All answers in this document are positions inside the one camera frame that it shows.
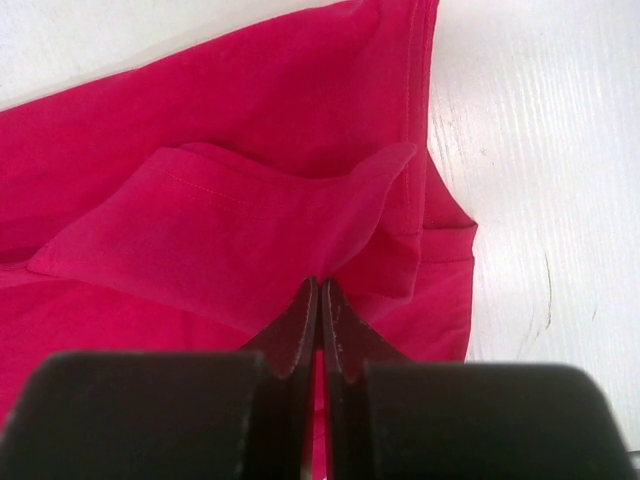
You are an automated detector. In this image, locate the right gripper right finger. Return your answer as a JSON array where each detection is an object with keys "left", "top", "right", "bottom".
[{"left": 321, "top": 280, "right": 631, "bottom": 479}]

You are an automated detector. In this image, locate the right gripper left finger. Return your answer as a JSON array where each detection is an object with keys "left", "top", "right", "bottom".
[{"left": 1, "top": 278, "right": 319, "bottom": 479}]

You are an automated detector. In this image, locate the crimson red t-shirt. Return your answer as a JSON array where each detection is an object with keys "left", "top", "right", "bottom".
[{"left": 1, "top": 1, "right": 477, "bottom": 479}]

